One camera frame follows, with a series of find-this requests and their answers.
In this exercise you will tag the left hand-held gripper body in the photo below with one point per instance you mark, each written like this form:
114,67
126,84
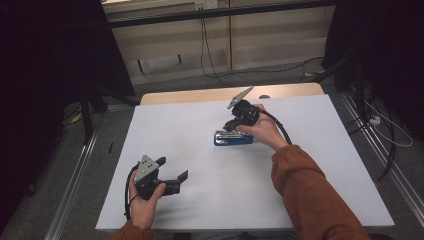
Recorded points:
146,170

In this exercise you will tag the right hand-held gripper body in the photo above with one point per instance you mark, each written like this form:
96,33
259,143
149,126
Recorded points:
246,113

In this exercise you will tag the blue stapler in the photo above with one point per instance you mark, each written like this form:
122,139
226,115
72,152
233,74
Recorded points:
230,140

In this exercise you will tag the person's right hand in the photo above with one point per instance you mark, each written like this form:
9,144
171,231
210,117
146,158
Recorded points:
265,130

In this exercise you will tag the person's left hand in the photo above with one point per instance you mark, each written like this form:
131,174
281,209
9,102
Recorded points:
143,211

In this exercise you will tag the small black floor item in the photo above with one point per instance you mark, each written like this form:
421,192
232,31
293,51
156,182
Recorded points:
110,147

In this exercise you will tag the white table sheet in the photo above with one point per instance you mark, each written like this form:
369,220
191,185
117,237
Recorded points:
216,193

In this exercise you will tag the wooden table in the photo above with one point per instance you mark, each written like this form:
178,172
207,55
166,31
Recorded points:
186,96

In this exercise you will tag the beige cabinet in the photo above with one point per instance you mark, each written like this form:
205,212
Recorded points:
266,43

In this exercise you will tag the black metal stand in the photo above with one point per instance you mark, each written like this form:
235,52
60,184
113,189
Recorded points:
358,83
86,120

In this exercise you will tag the yellow floor tape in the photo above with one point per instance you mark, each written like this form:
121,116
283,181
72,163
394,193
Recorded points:
76,118

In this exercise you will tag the black horizontal bar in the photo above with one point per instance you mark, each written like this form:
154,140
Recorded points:
213,14

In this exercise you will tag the white power adapter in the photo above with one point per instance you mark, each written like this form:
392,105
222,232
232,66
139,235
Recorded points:
374,120

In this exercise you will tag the black curtain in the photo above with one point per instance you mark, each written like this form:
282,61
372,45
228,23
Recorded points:
393,50
40,83

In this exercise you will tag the aluminium floor rail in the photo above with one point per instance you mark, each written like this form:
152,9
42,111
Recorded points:
71,186
405,186

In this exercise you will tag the white wall socket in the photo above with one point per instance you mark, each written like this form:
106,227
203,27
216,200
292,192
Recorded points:
206,4

